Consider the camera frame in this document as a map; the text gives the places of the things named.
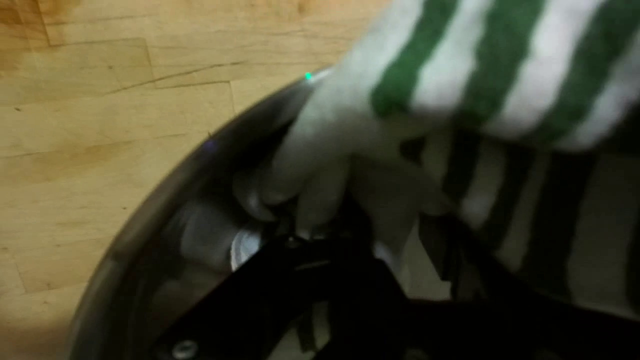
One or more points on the small silver bowl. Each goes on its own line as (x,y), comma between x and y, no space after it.
(197,228)

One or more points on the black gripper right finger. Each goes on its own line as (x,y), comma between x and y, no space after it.
(495,316)

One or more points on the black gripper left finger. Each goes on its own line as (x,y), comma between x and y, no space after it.
(334,289)

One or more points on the white green striped towel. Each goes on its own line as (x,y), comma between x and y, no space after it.
(508,124)

